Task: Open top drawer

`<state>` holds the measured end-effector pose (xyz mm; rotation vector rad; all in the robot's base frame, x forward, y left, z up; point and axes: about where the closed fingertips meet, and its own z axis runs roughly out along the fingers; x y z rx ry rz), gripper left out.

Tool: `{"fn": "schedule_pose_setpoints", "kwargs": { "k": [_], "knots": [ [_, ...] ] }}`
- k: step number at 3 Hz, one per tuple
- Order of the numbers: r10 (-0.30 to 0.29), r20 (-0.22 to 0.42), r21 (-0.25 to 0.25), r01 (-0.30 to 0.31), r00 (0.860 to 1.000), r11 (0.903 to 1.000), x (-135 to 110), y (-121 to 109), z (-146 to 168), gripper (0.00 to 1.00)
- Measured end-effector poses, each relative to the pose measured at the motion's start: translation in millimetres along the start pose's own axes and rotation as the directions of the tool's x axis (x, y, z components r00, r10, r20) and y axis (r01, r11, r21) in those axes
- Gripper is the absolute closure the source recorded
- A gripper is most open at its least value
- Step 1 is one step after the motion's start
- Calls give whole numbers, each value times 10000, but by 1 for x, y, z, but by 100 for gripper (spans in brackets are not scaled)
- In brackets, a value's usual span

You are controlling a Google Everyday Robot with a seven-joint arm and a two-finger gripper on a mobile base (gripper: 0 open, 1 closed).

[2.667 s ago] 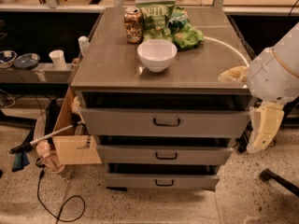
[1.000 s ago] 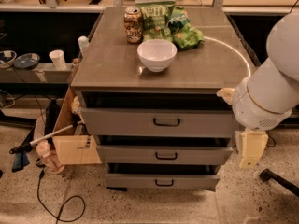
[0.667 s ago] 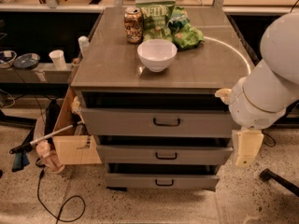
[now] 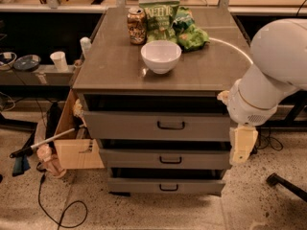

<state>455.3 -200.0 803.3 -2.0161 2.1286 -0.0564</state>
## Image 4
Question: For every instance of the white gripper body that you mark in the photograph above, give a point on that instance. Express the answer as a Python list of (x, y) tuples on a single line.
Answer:
[(244, 106)]

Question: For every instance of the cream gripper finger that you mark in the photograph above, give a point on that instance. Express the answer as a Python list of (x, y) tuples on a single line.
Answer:
[(223, 97), (242, 141)]

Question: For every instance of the grey top drawer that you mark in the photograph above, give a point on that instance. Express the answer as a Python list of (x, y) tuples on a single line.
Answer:
[(178, 118)]

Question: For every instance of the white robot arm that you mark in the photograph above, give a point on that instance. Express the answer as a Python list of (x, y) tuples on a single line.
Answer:
[(278, 70)]

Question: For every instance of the grey drawer cabinet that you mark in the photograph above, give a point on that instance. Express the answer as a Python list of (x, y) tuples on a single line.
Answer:
[(115, 66)]

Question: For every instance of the grey bottom drawer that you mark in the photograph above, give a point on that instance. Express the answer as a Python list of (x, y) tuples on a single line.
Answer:
[(166, 181)]

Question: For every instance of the black stand leg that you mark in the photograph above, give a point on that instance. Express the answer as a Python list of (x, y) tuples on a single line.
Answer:
[(275, 179)]

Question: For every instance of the crumpled green chip bag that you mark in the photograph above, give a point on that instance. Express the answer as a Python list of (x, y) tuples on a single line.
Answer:
[(189, 36)]

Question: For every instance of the green kettle chip bag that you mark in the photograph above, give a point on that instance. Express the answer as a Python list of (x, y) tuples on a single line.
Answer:
[(160, 16)]

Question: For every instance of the gold soda can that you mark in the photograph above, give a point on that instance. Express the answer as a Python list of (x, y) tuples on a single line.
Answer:
[(136, 20)]

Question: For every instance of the white plastic bottle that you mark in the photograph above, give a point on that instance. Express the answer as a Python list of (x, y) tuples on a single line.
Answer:
[(85, 45)]

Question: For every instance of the cardboard box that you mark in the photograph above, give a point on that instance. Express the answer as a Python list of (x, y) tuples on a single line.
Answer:
[(75, 150)]

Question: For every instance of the white paper cup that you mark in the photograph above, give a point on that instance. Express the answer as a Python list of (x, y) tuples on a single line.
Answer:
[(59, 60)]

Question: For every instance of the grey low shelf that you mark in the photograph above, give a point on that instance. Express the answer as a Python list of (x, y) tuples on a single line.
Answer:
[(43, 75)]

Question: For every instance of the pink plastic bottle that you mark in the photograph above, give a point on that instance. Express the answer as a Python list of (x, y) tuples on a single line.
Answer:
[(50, 161)]

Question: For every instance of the dark blue plate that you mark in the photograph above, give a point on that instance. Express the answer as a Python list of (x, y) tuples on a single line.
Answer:
[(27, 63)]

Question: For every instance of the blue cloth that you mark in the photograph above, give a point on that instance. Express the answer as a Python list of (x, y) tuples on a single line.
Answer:
[(20, 166)]

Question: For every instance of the blue white bowl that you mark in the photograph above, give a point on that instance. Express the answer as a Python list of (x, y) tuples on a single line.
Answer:
[(7, 60)]

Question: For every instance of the white stick black handle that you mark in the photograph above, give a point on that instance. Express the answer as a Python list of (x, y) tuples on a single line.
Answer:
[(28, 150)]

